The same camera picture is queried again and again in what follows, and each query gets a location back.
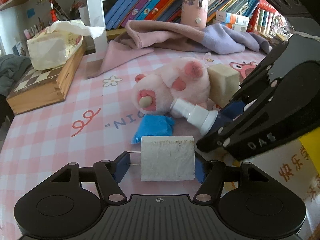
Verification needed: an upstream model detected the wooden chess box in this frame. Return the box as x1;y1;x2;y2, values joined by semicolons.
7;42;86;115

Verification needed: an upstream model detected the white bookshelf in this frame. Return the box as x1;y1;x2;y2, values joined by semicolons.
1;0;105;54

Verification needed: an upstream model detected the pink purple blanket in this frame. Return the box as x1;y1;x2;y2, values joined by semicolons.
86;20;271;79

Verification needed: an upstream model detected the blue spray bottle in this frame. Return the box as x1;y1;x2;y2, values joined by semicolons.
170;99;248;137

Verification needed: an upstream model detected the blue plastic bag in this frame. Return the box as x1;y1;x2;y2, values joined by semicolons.
131;115;175;144

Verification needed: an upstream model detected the orange white medicine box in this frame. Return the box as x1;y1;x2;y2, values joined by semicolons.
213;10;249;33

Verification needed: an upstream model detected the pile of clothes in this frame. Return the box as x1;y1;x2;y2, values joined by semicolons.
0;54;31;96

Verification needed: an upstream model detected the row of leaning books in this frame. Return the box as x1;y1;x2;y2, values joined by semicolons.
105;0;284;37

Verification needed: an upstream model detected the pink device box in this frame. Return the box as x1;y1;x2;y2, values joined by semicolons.
180;0;208;28

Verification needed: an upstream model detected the tissue pack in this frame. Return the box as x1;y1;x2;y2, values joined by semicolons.
27;20;105;70

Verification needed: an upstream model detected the beige foam block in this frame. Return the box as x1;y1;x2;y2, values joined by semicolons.
207;64;240;108

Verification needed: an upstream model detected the pink plush pig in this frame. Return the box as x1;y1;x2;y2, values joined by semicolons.
131;57;210;118

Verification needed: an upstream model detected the pink checked tablecloth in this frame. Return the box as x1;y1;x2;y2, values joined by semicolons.
0;47;320;240

